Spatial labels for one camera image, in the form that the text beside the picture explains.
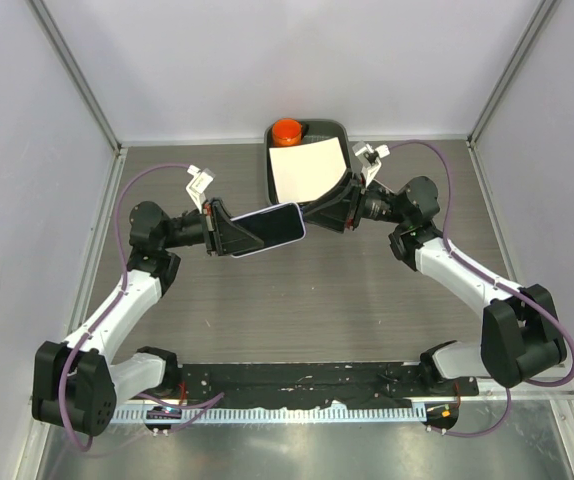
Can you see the slotted cable duct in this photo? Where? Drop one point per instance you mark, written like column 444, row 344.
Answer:
column 146, row 413

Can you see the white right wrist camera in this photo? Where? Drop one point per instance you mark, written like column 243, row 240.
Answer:
column 371, row 159

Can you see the dark green plastic tray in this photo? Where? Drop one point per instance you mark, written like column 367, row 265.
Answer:
column 318, row 130

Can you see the right aluminium frame post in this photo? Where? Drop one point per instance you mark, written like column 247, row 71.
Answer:
column 537, row 23

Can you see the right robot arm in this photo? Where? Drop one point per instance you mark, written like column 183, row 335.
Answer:
column 519, row 337

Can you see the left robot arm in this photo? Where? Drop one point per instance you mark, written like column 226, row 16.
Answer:
column 76, row 384

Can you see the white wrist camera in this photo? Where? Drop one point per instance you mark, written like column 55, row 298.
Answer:
column 371, row 159
column 201, row 179

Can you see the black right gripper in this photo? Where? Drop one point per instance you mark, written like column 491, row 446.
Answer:
column 342, row 209

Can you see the aluminium frame post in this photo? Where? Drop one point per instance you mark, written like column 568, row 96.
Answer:
column 537, row 23
column 55, row 37

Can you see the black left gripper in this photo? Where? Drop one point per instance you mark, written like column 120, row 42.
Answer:
column 222, row 235

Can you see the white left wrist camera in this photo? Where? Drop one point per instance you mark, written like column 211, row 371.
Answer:
column 201, row 179

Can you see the white square plate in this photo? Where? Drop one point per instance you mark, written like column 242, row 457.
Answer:
column 306, row 172

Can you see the orange mug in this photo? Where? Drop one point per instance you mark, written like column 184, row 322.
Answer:
column 288, row 132

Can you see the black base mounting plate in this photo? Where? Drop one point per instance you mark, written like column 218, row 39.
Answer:
column 305, row 386

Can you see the left aluminium frame post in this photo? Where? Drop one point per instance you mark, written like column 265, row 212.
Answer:
column 55, row 37

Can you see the phone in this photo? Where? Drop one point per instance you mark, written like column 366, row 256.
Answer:
column 275, row 226

